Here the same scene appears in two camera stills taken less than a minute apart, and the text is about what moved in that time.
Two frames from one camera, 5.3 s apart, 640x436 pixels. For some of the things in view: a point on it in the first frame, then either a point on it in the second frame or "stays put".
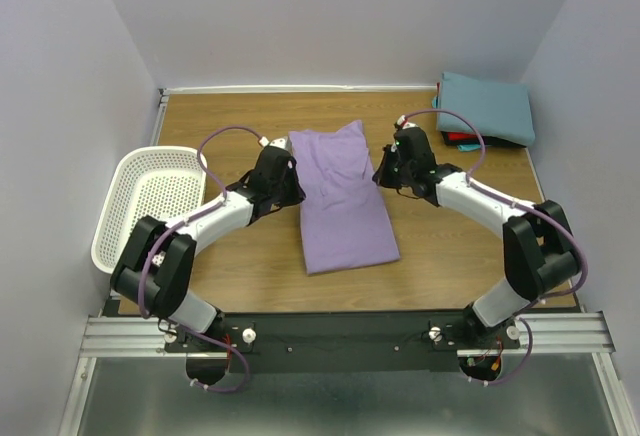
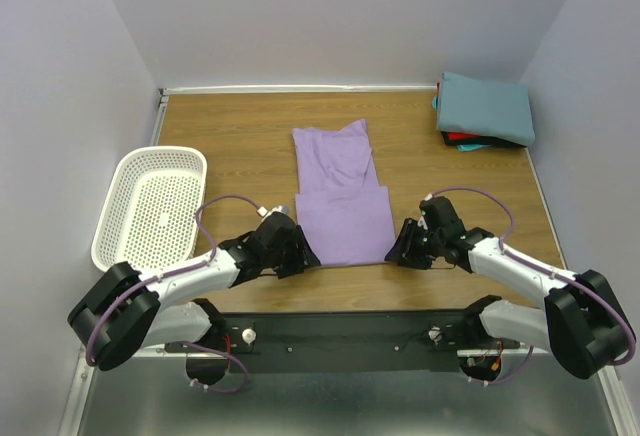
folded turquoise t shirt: (479, 100) stays put
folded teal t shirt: (500, 111) stays put
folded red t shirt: (460, 136) stays put
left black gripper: (298, 195) -> (302, 257)
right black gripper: (381, 176) -> (403, 247)
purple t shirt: (344, 222) stays put
